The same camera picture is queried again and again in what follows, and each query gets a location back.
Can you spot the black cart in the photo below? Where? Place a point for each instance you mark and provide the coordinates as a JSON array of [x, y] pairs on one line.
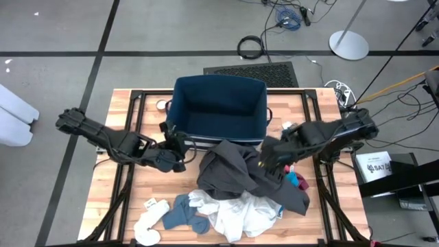
[[404, 176]]

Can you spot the blue-grey sock pair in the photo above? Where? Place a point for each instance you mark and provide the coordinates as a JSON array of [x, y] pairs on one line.
[[183, 214]]

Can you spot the white printed box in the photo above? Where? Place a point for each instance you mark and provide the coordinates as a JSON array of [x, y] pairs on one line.
[[374, 166]]

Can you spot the navy white striped fabric basket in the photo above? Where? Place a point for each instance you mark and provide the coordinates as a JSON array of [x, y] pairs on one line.
[[219, 109]]

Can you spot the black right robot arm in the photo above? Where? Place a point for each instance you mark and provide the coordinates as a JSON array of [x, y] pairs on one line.
[[329, 132]]

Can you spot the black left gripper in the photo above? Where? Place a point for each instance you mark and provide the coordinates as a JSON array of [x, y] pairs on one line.
[[176, 142]]

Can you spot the thin black stand pole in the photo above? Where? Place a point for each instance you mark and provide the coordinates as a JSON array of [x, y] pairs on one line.
[[391, 59]]

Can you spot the black perforated floor mat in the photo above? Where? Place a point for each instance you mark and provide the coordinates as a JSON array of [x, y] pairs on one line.
[[254, 73]]

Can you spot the dark grey garment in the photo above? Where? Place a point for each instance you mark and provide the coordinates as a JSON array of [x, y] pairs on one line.
[[229, 168]]

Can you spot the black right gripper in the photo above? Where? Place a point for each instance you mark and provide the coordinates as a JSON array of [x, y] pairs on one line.
[[279, 151]]

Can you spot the coral pink sock pair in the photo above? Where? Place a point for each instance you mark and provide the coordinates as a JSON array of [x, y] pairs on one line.
[[287, 168]]

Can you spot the black metal table frame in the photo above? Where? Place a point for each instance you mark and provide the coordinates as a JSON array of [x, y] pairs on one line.
[[135, 103]]

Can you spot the white sock pair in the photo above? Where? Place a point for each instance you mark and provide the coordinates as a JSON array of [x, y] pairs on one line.
[[151, 219]]

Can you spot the maroon garment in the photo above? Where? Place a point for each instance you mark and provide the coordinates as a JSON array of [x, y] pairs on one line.
[[302, 182]]

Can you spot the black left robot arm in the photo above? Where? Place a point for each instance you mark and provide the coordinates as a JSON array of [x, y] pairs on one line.
[[116, 142]]

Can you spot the small tape roll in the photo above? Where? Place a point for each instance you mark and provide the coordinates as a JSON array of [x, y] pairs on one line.
[[161, 104]]

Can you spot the black power brick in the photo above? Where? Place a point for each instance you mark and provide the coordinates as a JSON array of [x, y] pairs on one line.
[[305, 15]]

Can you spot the white floor object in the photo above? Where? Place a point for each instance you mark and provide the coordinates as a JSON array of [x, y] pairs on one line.
[[15, 116]]

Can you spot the grey round stand base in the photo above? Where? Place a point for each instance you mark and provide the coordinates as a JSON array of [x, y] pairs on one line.
[[349, 45]]

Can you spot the yellow pole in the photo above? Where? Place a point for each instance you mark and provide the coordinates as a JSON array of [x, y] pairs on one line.
[[394, 86]]

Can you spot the white button shirt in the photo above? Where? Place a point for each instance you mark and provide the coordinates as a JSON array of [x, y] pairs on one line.
[[240, 216]]

